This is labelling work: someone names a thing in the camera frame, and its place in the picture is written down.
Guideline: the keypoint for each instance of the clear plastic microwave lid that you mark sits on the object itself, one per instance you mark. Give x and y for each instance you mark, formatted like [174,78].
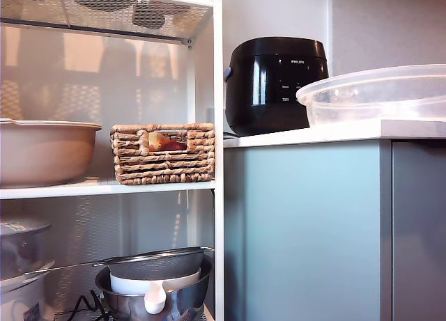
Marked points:
[366,105]

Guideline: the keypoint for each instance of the white metal shelf unit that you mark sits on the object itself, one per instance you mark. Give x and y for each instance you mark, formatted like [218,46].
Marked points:
[218,91]

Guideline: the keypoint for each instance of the steel pot with lid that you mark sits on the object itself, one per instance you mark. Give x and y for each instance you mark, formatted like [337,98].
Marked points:
[21,244]

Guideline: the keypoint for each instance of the red fruit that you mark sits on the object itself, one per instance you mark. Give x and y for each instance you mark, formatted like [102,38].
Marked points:
[176,146]

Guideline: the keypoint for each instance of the woven wicker basket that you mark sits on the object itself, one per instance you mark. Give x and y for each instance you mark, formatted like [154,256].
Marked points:
[163,168]

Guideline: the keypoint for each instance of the yellow fruit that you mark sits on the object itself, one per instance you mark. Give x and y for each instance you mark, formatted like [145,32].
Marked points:
[157,140]

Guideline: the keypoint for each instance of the black rice cooker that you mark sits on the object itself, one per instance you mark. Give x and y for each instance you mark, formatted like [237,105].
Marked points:
[258,91]

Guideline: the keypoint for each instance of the blue-grey kitchen cabinet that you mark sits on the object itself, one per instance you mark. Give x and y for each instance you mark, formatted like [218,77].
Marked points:
[306,230]

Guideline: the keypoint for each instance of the metal mesh sieve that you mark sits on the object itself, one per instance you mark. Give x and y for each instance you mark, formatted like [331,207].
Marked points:
[157,265]

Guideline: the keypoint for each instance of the stainless steel mixing bowl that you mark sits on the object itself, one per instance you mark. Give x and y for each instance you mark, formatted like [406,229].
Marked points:
[188,300]

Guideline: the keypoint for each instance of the square glass container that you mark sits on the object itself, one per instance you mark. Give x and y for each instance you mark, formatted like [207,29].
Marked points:
[148,16]

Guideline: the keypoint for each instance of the white plastic rice scoop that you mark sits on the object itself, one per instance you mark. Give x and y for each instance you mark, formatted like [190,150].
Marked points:
[155,300]

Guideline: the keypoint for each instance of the white ceramic bowl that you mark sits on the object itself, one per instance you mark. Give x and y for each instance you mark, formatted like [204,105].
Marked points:
[125,284]

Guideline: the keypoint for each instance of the beige plastic bowl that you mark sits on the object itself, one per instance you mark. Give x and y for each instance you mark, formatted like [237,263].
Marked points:
[45,154]

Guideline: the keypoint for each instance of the round dark dish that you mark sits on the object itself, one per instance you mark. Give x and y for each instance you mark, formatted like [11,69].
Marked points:
[101,0]

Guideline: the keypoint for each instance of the white electric cooker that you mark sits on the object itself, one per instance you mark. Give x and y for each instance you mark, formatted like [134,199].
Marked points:
[17,300]

